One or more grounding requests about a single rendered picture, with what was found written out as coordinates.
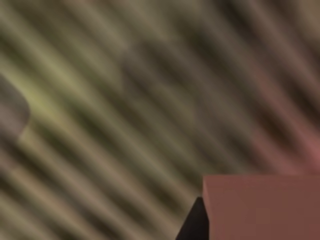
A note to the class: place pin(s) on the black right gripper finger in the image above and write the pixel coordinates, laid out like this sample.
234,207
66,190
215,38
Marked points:
196,222

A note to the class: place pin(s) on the red-brown block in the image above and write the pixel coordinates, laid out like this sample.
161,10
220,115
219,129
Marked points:
262,210

